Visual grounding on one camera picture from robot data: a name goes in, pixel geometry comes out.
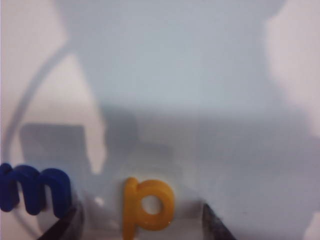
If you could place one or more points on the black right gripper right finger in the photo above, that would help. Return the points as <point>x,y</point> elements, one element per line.
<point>215,227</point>

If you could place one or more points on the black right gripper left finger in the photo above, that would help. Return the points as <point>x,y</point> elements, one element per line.
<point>67,227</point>

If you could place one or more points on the yellow letter p magnet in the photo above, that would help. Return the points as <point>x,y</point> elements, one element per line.
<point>130,207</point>

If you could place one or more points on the blue letter m magnet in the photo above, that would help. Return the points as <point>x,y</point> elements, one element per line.
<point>32,190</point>

